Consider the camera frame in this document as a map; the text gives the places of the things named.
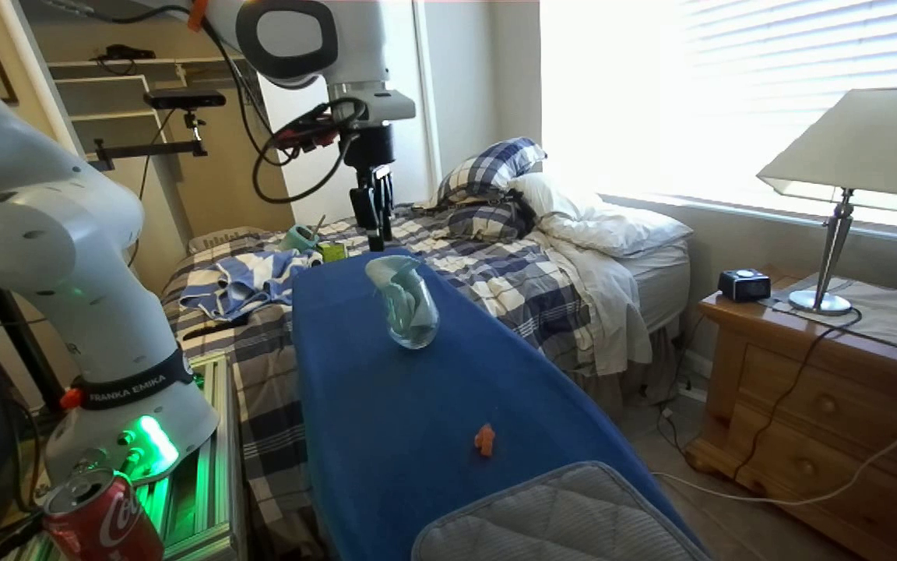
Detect white pillow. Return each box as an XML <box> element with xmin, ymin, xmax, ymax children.
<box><xmin>510</xmin><ymin>170</ymin><xmax>695</xmax><ymax>261</ymax></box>

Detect small black alarm clock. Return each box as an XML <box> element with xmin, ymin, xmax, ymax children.
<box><xmin>717</xmin><ymin>268</ymin><xmax>772</xmax><ymax>305</ymax></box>

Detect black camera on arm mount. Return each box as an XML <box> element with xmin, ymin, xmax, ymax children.
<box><xmin>87</xmin><ymin>91</ymin><xmax>229</xmax><ymax>170</ymax></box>

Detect clear glass cup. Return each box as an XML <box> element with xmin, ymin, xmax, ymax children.
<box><xmin>363</xmin><ymin>256</ymin><xmax>443</xmax><ymax>355</ymax></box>

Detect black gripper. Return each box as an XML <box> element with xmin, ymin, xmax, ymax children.
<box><xmin>338</xmin><ymin>123</ymin><xmax>400</xmax><ymax>256</ymax></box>

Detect small light blue towel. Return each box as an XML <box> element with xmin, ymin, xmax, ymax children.
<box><xmin>363</xmin><ymin>256</ymin><xmax>443</xmax><ymax>347</ymax></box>

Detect blue white crumpled cloth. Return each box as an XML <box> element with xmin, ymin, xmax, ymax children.
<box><xmin>177</xmin><ymin>245</ymin><xmax>310</xmax><ymax>323</ymax></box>

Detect black lamp cord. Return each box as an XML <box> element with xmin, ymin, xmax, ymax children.
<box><xmin>732</xmin><ymin>307</ymin><xmax>867</xmax><ymax>486</ymax></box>

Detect grey quilted iron pad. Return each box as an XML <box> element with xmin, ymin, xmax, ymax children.
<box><xmin>408</xmin><ymin>457</ymin><xmax>706</xmax><ymax>561</ymax></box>

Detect white window blinds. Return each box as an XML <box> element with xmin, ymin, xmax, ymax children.
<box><xmin>539</xmin><ymin>0</ymin><xmax>897</xmax><ymax>223</ymax></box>

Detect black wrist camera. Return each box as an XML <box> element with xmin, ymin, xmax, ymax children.
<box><xmin>271</xmin><ymin>109</ymin><xmax>353</xmax><ymax>153</ymax></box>

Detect table lamp white shade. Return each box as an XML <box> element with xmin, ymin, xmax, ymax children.
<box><xmin>756</xmin><ymin>83</ymin><xmax>897</xmax><ymax>317</ymax></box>

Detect bed with plaid blanket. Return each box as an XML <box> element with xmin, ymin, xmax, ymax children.
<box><xmin>161</xmin><ymin>197</ymin><xmax>695</xmax><ymax>553</ymax></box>

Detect blue plaid pillow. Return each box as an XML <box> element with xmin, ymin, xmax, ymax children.
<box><xmin>433</xmin><ymin>134</ymin><xmax>548</xmax><ymax>213</ymax></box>

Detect wooden nightstand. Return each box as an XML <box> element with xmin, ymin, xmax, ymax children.
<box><xmin>687</xmin><ymin>273</ymin><xmax>897</xmax><ymax>561</ymax></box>

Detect light cloth on nightstand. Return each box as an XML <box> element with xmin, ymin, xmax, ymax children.
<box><xmin>770</xmin><ymin>273</ymin><xmax>897</xmax><ymax>361</ymax></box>

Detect small green toy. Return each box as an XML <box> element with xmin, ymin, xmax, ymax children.
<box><xmin>287</xmin><ymin>221</ymin><xmax>349</xmax><ymax>263</ymax></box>

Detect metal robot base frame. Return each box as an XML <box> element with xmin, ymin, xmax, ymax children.
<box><xmin>8</xmin><ymin>351</ymin><xmax>250</xmax><ymax>561</ymax></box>

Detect small orange object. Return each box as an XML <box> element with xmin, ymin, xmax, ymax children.
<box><xmin>470</xmin><ymin>419</ymin><xmax>498</xmax><ymax>461</ymax></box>

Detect white power cord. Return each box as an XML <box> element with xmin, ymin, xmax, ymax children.
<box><xmin>664</xmin><ymin>378</ymin><xmax>897</xmax><ymax>511</ymax></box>

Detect red cola can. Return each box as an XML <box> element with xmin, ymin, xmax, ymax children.
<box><xmin>42</xmin><ymin>472</ymin><xmax>165</xmax><ymax>561</ymax></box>

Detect blue covered ironing board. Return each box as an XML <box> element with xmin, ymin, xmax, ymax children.
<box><xmin>291</xmin><ymin>245</ymin><xmax>713</xmax><ymax>561</ymax></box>

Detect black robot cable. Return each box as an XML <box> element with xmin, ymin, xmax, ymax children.
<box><xmin>246</xmin><ymin>94</ymin><xmax>372</xmax><ymax>207</ymax></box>

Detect white closet shelf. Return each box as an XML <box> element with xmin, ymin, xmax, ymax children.
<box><xmin>48</xmin><ymin>55</ymin><xmax>259</xmax><ymax>127</ymax></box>

